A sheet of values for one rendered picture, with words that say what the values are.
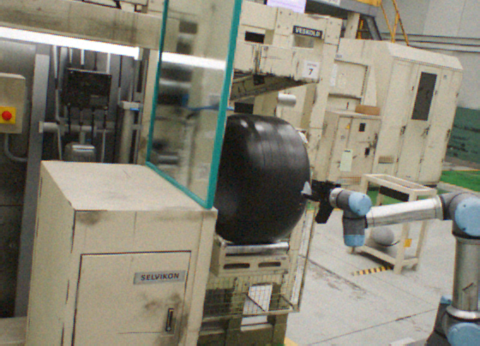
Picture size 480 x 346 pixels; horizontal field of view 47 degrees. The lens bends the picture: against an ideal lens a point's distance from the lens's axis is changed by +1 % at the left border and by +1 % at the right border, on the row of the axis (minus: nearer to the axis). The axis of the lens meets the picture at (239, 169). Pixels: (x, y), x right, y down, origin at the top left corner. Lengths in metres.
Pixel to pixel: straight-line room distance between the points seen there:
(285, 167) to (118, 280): 0.98
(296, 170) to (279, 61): 0.63
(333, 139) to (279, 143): 4.80
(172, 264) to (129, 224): 0.18
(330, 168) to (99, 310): 5.80
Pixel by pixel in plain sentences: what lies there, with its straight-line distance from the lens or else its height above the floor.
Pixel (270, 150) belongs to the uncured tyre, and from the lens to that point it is 2.24.
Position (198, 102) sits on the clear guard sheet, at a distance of 1.66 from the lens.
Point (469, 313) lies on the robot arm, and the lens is 2.10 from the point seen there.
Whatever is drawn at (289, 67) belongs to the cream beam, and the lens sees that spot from 2.71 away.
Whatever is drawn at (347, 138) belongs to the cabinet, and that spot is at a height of 0.93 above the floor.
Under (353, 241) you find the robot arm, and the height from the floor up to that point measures 1.14.
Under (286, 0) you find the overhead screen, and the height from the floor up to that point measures 2.44.
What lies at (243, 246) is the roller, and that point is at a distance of 2.40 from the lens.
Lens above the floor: 1.69
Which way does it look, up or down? 11 degrees down
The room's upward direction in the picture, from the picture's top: 9 degrees clockwise
